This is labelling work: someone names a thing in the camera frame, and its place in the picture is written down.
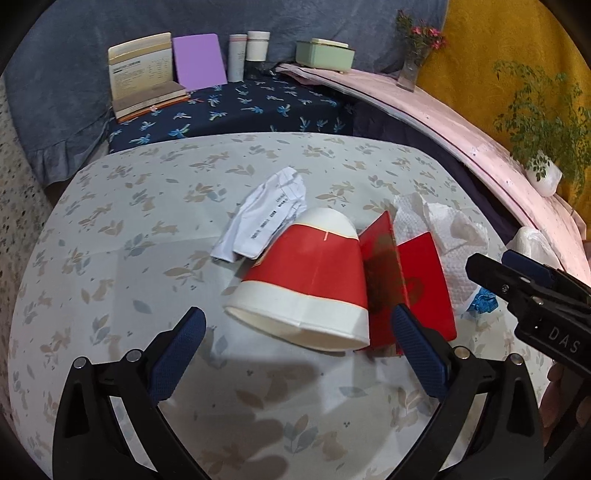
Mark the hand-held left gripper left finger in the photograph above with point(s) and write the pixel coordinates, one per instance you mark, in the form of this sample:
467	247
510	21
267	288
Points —
180	355

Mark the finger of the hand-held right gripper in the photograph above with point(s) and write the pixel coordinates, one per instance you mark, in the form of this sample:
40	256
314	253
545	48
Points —
494	274
526	264

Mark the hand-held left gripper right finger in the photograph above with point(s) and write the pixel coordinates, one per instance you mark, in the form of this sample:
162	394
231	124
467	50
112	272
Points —
418	350

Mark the bin with white plastic liner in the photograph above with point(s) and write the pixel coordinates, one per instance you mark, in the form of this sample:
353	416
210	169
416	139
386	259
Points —
535	247

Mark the white textured paper towel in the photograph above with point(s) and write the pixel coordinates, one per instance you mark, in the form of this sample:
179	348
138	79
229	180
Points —
452	235

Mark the red and white paper cup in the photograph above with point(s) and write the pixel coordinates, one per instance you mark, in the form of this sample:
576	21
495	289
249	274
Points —
309	277

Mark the person's right hand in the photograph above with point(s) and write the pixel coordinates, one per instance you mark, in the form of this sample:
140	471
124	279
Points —
561	406

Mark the blue crumpled wrapper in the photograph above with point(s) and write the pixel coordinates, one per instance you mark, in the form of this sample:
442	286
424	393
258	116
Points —
482	302

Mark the plain red envelope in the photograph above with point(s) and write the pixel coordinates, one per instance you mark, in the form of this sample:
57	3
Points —
427	281

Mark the red envelope with dark print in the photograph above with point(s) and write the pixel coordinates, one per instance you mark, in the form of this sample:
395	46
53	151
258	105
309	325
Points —
383	277

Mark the potted green plant white pot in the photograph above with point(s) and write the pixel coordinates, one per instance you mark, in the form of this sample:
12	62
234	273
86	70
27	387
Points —
547	175

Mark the grey leaf-print tablecloth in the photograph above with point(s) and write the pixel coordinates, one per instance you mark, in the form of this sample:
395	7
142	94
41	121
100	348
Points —
138	258

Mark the pink cloth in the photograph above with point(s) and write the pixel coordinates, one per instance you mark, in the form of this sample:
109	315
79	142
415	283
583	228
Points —
461	124

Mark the crumpled white printed paper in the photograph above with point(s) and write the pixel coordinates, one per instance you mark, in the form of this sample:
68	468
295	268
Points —
263	217

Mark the glass vase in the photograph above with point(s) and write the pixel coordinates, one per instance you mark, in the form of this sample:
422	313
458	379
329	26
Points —
408	76

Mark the yellow cloth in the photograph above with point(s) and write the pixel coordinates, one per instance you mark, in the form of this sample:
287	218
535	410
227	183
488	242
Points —
498	32

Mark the pink flower sprig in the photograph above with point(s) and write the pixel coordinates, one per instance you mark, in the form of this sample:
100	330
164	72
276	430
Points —
422	34

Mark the navy leaf-print cloth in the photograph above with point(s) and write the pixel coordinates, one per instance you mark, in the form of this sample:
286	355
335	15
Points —
254	108

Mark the pale green box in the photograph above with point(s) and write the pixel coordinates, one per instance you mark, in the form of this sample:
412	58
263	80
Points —
323	55

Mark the open beige book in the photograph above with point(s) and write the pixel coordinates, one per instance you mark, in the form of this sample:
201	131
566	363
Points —
138	74

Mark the purple notebook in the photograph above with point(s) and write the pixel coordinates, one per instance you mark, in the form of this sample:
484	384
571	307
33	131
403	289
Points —
198	62

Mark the blue-grey blanket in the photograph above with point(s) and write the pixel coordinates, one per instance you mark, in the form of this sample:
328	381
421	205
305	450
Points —
69	83

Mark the tall white bottle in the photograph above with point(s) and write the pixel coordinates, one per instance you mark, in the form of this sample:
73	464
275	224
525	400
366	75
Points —
238	57

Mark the short white jar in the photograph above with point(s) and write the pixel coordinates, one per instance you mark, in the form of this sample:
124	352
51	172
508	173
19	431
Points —
257	46

